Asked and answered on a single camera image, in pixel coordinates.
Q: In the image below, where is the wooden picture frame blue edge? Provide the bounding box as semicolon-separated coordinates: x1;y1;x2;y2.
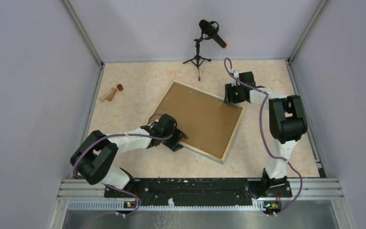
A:
150;81;247;165

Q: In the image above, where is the brown backing board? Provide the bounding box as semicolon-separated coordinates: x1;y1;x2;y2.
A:
152;83;244;160

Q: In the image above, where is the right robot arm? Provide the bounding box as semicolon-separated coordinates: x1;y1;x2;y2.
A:
224;70;307;198

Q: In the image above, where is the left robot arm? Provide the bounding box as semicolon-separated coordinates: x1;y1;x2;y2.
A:
70;114;187;197

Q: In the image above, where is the black microphone on tripod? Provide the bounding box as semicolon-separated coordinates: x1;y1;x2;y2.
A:
183;20;227;81

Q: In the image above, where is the small brown cylinder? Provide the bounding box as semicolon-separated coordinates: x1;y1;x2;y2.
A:
117;84;124;92

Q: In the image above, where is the wooden block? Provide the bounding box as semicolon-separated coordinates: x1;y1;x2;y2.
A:
99;89;112;102
105;88;117;102

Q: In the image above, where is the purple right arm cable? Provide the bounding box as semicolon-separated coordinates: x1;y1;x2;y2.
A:
224;57;304;217

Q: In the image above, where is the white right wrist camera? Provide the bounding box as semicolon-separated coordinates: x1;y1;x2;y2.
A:
229;69;241;86

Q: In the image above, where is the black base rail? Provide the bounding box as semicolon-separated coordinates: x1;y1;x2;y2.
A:
104;178;293;207

